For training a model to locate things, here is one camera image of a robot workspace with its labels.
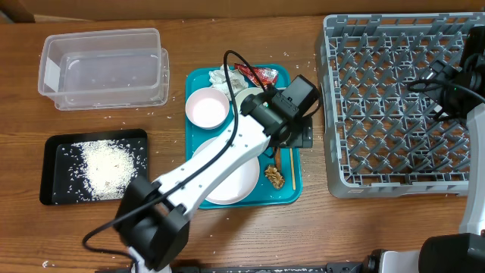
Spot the orange carrot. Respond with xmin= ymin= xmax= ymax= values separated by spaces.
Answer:
xmin=274 ymin=148 xmax=282 ymax=171

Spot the large white plate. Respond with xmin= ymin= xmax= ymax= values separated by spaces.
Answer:
xmin=205 ymin=158 xmax=260 ymax=206

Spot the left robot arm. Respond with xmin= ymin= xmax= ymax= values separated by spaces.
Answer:
xmin=114 ymin=90 xmax=321 ymax=272

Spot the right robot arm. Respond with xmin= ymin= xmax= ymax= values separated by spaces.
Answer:
xmin=355 ymin=26 xmax=484 ymax=273

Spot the grey dishwasher rack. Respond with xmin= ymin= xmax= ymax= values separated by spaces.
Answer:
xmin=315 ymin=12 xmax=484 ymax=198

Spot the wooden chopstick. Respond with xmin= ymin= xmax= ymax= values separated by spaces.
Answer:
xmin=289 ymin=148 xmax=296 ymax=191

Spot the brown food scrap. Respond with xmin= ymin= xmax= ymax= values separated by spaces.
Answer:
xmin=264 ymin=165 xmax=285 ymax=190

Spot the red snack wrapper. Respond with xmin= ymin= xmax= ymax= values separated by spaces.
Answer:
xmin=234 ymin=63 xmax=279 ymax=89

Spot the white bowl right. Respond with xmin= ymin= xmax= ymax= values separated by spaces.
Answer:
xmin=235 ymin=87 xmax=263 ymax=111

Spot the white bowl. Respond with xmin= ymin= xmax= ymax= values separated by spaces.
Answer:
xmin=235 ymin=87 xmax=263 ymax=111
xmin=185 ymin=87 xmax=230 ymax=130

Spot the teal serving tray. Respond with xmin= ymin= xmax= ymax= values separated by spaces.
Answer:
xmin=185 ymin=64 xmax=303 ymax=209

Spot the white bowl left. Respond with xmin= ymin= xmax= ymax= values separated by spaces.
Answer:
xmin=185 ymin=87 xmax=230 ymax=130

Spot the crumpled white napkin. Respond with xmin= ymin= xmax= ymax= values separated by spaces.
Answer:
xmin=208 ymin=66 xmax=249 ymax=101

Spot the clear plastic bin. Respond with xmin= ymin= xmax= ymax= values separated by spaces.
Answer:
xmin=38 ymin=28 xmax=170 ymax=111

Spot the pile of white rice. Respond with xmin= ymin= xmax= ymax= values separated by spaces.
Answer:
xmin=52 ymin=137 xmax=148 ymax=204

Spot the black plastic tray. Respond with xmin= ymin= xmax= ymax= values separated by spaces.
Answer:
xmin=39 ymin=129 xmax=149 ymax=205

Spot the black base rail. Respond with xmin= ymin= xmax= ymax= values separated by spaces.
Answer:
xmin=171 ymin=262 xmax=362 ymax=273

